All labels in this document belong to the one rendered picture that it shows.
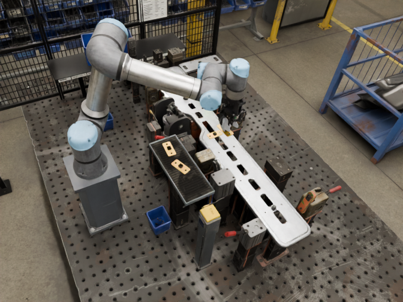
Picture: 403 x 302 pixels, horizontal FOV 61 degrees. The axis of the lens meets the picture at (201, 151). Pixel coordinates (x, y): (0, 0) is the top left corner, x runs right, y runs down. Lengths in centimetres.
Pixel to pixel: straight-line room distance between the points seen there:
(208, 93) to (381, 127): 269
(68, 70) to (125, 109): 46
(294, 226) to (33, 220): 197
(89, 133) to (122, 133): 88
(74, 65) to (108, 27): 111
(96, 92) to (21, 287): 162
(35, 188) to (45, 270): 72
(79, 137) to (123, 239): 65
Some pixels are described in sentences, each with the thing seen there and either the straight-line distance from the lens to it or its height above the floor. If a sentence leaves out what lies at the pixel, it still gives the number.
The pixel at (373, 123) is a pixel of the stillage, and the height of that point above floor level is 17.
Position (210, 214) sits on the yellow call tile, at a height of 116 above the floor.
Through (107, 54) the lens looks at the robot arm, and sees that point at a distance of 119.
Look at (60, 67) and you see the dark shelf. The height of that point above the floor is 103.
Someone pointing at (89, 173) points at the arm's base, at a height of 114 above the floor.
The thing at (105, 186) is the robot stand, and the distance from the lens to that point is 164.
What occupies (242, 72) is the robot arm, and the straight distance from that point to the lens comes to 130.
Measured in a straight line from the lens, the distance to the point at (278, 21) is 467.
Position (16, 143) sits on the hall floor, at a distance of 347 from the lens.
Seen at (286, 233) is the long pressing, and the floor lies 100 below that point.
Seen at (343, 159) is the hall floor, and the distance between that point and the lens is 346.
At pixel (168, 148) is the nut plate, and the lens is 158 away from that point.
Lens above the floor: 235
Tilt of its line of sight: 48 degrees down
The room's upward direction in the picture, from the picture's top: 6 degrees clockwise
